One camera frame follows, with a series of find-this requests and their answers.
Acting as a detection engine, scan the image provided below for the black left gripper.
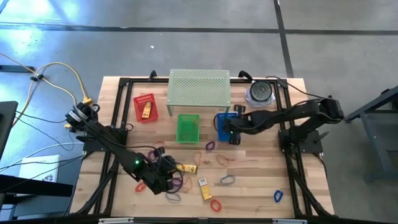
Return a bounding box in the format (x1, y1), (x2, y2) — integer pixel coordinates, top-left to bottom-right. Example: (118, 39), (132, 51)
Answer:
(148, 161), (183, 195)

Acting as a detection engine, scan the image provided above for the yellow crayon box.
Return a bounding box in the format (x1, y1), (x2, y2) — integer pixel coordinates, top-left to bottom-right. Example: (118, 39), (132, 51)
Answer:
(176, 164), (198, 175)
(141, 101), (154, 119)
(198, 177), (213, 201)

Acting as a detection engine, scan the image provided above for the blue plastic basket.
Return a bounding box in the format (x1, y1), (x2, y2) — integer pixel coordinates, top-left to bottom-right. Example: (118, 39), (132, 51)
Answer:
(216, 112), (243, 143)

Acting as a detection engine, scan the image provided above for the green plastic basket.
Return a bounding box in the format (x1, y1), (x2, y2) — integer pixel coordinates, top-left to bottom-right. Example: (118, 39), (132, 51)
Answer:
(175, 113), (201, 144)

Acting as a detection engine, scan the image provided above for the red plastic basket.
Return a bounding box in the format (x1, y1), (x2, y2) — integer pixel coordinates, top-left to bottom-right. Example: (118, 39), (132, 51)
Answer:
(132, 93), (159, 124)

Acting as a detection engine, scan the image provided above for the pale green perforated metal shelf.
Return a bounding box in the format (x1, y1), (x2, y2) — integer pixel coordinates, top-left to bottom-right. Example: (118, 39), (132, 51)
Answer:
(166, 68), (232, 116)

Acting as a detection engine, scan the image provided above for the grey-blue metal cart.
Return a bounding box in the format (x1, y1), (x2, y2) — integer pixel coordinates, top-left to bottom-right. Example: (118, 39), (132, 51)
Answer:
(343, 85), (398, 184)

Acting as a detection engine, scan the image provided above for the white paper sheet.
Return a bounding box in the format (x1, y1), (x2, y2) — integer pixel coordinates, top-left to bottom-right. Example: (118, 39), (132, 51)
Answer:
(18, 154), (60, 183)

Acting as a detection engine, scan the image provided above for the black beam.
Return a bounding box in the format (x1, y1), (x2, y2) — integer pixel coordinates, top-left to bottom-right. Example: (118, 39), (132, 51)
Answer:
(0, 174), (74, 197)

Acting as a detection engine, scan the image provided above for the black panel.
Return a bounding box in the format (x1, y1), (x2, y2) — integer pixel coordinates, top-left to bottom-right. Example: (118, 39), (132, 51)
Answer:
(0, 100), (19, 160)

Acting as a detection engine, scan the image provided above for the black floor bar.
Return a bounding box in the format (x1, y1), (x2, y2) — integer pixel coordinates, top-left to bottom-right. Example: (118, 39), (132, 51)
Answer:
(0, 64), (35, 73)

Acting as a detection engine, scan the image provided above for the silver bracket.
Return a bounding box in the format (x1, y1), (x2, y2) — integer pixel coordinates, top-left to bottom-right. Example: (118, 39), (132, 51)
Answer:
(272, 218), (308, 224)
(98, 217), (134, 224)

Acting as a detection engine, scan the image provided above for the black aluminium table frame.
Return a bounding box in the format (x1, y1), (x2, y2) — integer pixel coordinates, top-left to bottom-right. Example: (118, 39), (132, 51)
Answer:
(72, 77), (335, 218)

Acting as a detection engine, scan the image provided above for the yellow extension cable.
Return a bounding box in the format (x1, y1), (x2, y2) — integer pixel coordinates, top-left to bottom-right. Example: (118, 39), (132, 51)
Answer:
(0, 52), (78, 130)
(30, 61), (93, 105)

